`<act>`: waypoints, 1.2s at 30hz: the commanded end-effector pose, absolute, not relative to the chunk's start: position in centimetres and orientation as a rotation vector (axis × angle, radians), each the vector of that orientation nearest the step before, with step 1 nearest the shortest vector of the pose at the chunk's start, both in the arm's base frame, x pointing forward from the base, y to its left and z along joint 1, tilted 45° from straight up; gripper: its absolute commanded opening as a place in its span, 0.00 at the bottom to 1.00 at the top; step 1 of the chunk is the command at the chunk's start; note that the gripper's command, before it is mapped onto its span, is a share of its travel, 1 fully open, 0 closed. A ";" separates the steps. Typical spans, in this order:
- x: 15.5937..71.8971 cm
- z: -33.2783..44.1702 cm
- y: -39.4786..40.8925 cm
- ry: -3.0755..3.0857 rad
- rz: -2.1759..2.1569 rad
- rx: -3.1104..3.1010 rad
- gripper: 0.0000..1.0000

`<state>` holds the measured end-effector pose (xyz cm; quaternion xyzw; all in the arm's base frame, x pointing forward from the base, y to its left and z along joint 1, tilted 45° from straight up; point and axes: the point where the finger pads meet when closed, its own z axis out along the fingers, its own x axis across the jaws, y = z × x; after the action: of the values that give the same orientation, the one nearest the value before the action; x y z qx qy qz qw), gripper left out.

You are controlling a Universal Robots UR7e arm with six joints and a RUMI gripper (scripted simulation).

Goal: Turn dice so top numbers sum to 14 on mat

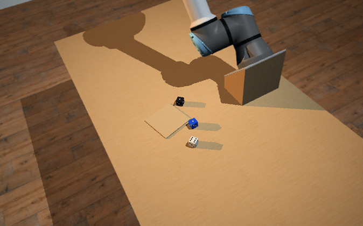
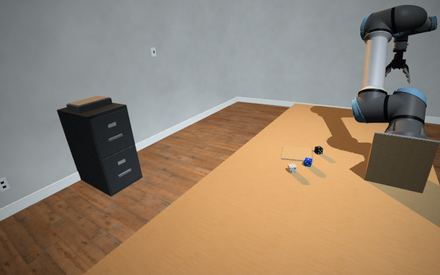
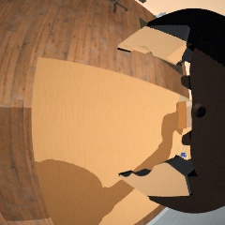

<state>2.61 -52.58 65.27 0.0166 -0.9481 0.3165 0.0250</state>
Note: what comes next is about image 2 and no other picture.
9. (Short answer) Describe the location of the white die with black pips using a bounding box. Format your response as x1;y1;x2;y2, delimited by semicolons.
288;163;297;173

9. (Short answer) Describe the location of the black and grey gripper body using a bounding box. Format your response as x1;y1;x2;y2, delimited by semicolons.
391;49;406;69

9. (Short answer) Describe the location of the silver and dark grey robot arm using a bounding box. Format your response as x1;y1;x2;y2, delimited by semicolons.
352;5;437;139

